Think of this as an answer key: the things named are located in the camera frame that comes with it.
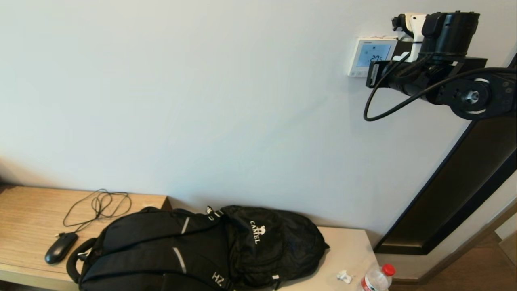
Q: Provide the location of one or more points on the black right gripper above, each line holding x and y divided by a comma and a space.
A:
452, 32

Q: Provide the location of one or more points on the white wall thermostat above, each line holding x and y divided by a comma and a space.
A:
359, 56

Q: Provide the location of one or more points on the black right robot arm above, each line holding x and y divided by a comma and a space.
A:
492, 93

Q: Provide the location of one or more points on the clear bottle with red cap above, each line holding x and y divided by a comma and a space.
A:
375, 281

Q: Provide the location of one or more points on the crumpled white paper scrap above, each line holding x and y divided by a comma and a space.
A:
343, 277

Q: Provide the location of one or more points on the black Camel logo backpack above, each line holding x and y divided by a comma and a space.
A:
282, 242

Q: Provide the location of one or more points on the black backpack with grey stripes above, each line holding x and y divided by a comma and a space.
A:
141, 242

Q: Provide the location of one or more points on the black computer mouse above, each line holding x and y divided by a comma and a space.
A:
60, 248

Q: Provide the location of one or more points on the light wooden desk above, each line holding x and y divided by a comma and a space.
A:
24, 214

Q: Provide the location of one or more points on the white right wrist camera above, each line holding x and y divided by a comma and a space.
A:
414, 24

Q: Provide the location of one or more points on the dark brown door frame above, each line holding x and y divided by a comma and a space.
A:
464, 194

